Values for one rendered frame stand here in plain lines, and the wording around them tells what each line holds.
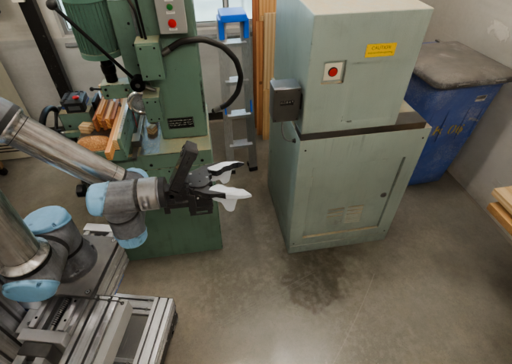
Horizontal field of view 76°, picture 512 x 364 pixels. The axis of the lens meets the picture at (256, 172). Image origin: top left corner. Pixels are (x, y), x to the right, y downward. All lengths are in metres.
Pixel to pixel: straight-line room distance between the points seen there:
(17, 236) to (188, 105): 0.92
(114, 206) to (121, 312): 0.51
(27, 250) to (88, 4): 0.91
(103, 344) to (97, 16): 1.14
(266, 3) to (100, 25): 1.49
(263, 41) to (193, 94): 1.25
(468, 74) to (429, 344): 1.45
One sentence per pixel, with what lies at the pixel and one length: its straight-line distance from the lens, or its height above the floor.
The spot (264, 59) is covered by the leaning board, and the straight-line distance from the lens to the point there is 2.68.
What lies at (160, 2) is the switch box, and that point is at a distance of 1.34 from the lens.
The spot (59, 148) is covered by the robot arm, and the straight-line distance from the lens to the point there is 0.88.
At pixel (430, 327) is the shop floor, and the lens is 2.11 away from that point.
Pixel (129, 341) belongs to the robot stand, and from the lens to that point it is 1.74.
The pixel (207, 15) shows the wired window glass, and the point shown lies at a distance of 2.92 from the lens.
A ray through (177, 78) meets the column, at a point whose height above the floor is 1.12.
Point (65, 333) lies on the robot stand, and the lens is 1.19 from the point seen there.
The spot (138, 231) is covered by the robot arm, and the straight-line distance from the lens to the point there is 0.85.
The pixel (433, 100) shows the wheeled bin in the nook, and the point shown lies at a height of 0.81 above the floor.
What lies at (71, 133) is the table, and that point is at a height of 0.87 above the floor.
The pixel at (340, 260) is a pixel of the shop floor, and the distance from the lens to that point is 2.16.
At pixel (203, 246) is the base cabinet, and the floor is 0.05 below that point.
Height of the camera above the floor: 1.75
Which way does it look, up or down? 42 degrees down
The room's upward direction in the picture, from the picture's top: straight up
